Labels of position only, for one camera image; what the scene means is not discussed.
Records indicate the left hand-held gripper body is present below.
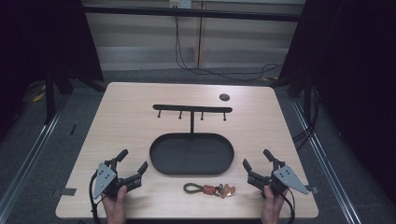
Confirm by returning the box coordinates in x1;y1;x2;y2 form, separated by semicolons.
92;159;143;201

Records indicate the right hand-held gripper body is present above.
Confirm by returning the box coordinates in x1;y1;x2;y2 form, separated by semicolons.
247;160;310;199

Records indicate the person's left hand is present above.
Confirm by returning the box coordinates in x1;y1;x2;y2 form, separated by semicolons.
101;185;129;224

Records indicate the person's right hand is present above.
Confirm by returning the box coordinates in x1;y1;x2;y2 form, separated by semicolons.
260;184;288;224

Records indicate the black key stand with tray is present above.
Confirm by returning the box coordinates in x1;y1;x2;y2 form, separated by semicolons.
148;104;235;176

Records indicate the dark metal stand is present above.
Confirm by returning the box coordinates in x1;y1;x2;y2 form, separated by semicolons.
43;63;58;126

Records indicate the yellow item on floor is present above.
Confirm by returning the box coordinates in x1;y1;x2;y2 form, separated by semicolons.
32;83;48;104

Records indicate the dark curtain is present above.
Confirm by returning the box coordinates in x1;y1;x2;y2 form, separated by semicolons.
0;0;106;139
277;0;396;198

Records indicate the black horizontal bar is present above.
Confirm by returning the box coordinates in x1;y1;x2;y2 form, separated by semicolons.
81;4;302;23

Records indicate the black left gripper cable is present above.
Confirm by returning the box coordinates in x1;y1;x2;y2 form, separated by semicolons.
89;172;105;224

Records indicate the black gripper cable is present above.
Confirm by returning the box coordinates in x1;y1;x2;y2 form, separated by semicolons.
89;172;105;224
280;186;296;224

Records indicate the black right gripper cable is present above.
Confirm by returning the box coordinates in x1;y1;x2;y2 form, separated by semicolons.
280;186;296;224

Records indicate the keychain with green loop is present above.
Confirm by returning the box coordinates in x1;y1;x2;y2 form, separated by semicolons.
182;182;237;200

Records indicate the metal floor rail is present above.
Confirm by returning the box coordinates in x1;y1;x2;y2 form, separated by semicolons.
0;101;68;216
290;98;362;224

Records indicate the black floor cable bundle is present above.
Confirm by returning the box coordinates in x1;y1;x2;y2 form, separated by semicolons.
291;86;322;152

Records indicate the black wall cable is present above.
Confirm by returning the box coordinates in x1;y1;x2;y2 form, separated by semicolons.
174;6;285;83

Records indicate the white wall outlet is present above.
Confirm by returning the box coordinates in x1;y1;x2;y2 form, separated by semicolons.
168;0;192;9

